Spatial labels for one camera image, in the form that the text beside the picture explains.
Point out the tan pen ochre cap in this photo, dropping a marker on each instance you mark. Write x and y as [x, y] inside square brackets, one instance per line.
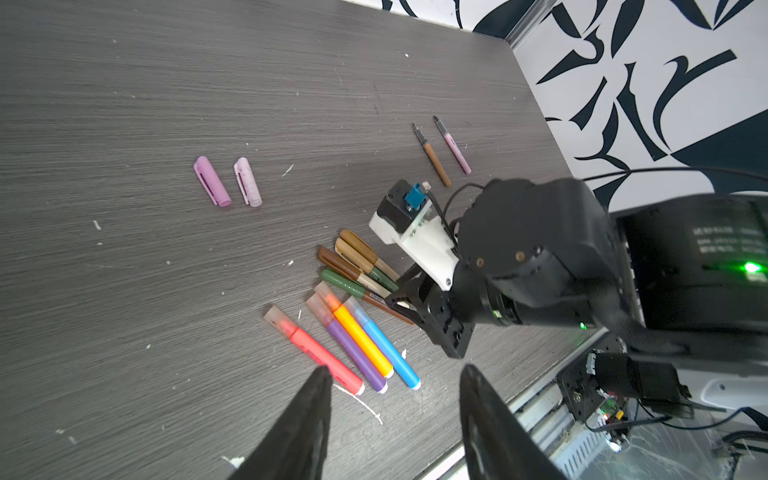
[350, 254]

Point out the purple marker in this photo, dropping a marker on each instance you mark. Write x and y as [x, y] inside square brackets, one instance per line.
[321, 310]

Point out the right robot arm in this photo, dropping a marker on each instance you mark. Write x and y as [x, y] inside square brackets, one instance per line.
[681, 283]

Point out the white cable duct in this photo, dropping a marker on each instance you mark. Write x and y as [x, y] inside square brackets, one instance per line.
[577, 448]

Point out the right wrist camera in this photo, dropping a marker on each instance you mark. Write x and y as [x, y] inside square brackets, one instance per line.
[408, 218]

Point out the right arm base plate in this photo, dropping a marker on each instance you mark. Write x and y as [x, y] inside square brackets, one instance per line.
[577, 382]

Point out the brown pen green cap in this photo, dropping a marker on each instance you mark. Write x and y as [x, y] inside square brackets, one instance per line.
[358, 291]

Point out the green pen tan cap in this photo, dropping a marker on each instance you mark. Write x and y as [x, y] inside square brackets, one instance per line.
[366, 251]

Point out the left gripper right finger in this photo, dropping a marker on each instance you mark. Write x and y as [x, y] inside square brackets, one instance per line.
[496, 445]

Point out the cream pen brown cap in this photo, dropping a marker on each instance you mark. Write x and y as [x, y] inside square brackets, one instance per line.
[349, 271]

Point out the pink pen purple cap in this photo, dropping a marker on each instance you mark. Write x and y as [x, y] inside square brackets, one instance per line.
[453, 146]

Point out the blue marker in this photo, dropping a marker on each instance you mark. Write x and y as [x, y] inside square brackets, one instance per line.
[399, 363]

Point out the red marker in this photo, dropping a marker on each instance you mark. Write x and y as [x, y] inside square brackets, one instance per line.
[309, 346]

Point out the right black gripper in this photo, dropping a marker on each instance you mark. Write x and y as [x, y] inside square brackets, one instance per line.
[420, 299]

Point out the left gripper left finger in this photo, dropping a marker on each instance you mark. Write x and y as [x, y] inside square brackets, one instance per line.
[296, 445]

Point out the orange marker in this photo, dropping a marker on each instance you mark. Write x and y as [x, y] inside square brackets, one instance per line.
[353, 328]

